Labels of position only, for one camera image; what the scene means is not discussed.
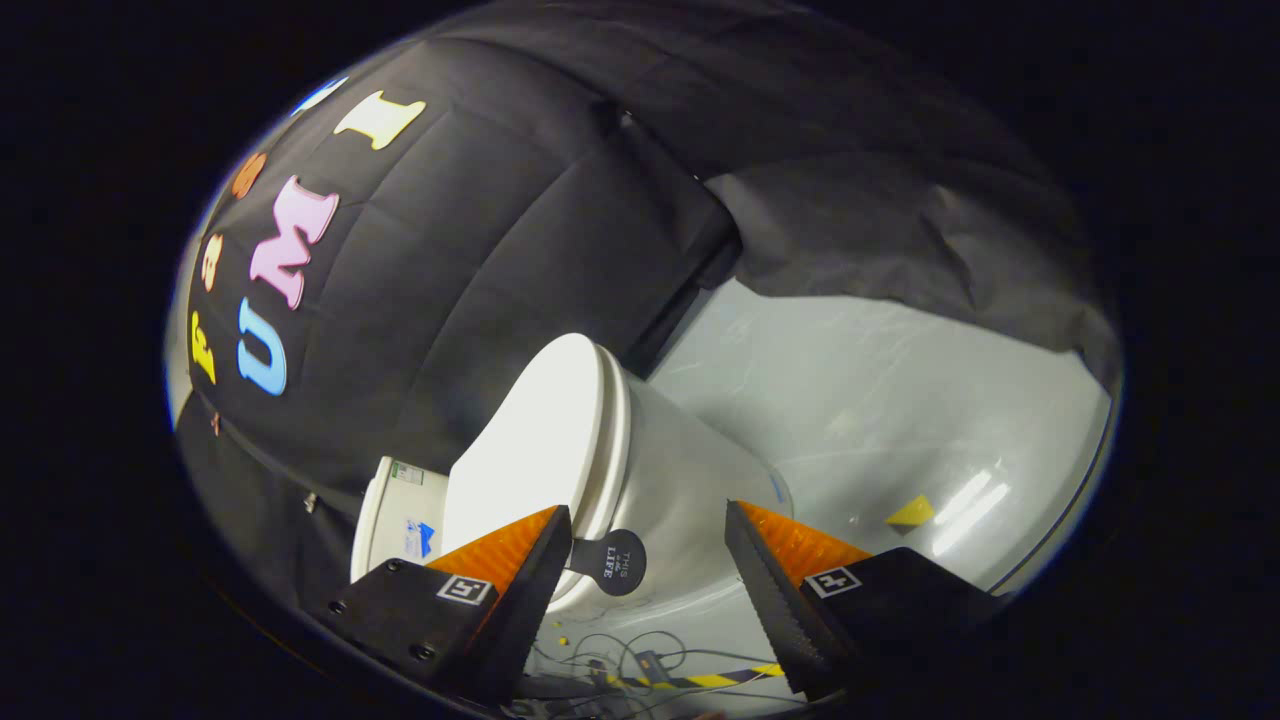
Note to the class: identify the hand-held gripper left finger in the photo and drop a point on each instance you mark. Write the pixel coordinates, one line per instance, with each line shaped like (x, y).
(520, 610)

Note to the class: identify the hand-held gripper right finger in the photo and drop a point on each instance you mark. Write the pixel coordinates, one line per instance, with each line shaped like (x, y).
(775, 610)

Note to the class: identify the black round lid tab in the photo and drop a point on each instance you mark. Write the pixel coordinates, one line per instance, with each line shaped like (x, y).
(612, 562)

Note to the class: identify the white toilet lid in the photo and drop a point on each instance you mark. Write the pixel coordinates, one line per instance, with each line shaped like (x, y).
(530, 440)

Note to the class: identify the white toilet body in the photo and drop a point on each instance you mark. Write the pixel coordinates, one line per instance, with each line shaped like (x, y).
(680, 470)

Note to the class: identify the yellow black striped tape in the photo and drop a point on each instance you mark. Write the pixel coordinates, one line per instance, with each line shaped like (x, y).
(715, 679)

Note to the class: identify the yellow floor sticker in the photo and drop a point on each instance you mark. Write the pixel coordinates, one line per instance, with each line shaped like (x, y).
(910, 512)

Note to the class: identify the black backdrop cloth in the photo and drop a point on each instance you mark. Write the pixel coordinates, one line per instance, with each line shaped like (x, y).
(480, 260)

